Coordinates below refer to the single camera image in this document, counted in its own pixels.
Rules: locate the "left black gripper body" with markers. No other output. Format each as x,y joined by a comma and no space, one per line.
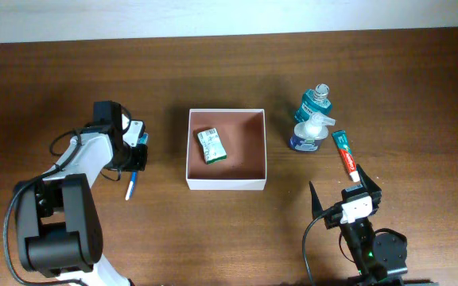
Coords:
135,158

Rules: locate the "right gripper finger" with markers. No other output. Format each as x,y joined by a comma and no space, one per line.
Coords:
316,206
371,187

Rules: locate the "blue white toothbrush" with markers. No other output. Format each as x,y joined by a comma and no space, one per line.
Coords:
141,142

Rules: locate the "green white soap packet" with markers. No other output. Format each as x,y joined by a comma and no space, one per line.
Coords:
212,146

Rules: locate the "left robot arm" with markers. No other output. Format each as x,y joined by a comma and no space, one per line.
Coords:
58,231

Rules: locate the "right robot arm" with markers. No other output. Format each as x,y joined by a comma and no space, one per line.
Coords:
379,255

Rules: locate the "red green toothpaste tube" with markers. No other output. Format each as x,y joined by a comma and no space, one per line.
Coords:
344,149

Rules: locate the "foam handwash pump bottle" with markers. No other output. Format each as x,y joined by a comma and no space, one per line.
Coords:
308,135

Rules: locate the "teal mouthwash bottle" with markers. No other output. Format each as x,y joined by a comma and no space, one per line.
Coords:
312,101

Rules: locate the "pink open cardboard box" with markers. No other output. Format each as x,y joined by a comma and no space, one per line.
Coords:
243,135

